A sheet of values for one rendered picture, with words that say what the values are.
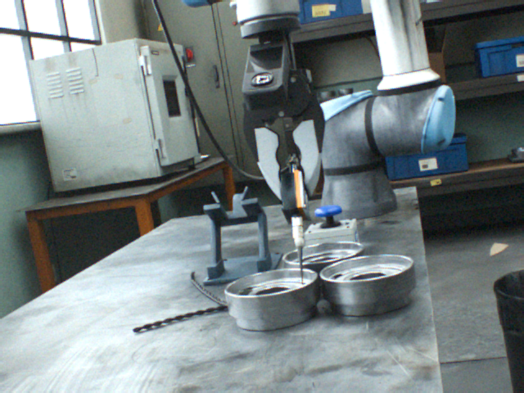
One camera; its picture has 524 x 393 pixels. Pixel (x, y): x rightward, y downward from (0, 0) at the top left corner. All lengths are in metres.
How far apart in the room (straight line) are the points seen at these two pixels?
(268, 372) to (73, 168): 2.64
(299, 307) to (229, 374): 0.13
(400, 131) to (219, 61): 3.52
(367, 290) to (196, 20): 4.13
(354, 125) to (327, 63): 3.55
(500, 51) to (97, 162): 2.48
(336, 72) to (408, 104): 3.59
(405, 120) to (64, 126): 2.20
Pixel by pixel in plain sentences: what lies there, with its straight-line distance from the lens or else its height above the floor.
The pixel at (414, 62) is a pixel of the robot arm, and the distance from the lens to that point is 1.23.
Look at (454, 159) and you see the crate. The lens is 4.30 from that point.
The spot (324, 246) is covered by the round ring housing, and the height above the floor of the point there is 0.84.
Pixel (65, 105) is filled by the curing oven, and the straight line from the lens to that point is 3.19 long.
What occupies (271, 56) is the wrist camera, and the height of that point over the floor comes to 1.09.
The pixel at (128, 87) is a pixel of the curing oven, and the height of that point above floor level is 1.22.
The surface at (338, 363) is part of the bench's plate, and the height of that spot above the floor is 0.80.
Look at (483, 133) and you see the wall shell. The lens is 4.81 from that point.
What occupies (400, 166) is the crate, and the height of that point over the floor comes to 0.54.
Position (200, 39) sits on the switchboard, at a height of 1.57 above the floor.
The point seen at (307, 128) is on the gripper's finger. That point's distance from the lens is 0.80.
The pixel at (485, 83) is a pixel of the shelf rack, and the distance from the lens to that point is 4.20.
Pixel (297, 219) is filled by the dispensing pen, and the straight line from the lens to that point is 0.79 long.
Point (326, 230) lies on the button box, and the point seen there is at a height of 0.85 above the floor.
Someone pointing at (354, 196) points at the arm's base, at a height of 0.84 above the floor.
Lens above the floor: 1.03
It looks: 7 degrees down
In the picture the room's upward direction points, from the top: 9 degrees counter-clockwise
